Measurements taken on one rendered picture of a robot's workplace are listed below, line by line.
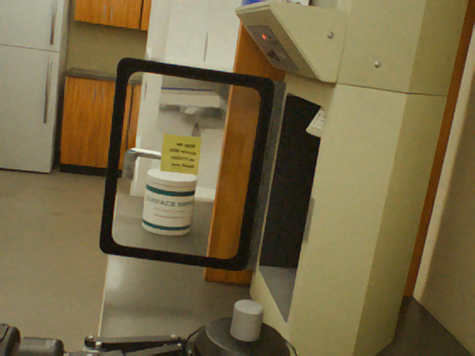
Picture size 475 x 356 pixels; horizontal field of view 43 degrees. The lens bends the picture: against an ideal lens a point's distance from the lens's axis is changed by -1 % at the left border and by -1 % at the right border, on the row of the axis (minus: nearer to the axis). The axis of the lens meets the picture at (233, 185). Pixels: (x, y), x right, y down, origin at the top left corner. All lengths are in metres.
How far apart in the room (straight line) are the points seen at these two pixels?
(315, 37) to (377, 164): 0.21
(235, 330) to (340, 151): 0.41
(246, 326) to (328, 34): 0.47
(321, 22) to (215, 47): 1.32
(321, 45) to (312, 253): 0.31
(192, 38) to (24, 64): 3.70
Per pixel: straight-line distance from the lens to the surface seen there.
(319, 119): 1.03
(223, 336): 0.58
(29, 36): 5.81
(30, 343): 0.59
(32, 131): 5.89
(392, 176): 0.96
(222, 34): 2.16
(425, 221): 1.43
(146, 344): 0.66
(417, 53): 0.94
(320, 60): 0.89
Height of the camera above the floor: 1.44
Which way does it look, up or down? 13 degrees down
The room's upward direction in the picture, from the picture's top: 9 degrees clockwise
